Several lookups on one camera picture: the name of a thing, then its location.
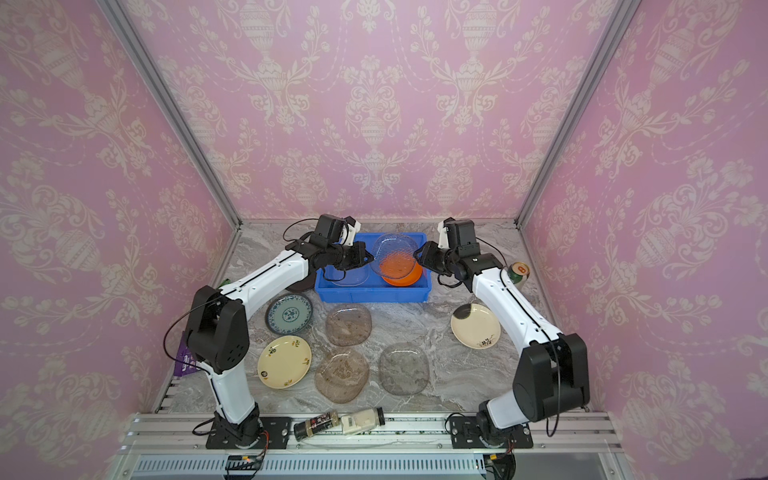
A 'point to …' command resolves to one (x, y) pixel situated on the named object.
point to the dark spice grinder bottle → (306, 428)
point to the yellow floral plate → (284, 361)
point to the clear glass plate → (350, 277)
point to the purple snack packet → (186, 362)
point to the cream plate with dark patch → (475, 326)
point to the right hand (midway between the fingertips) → (419, 253)
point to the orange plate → (400, 270)
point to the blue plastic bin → (375, 289)
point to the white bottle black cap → (363, 420)
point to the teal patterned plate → (289, 313)
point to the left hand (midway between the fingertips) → (375, 258)
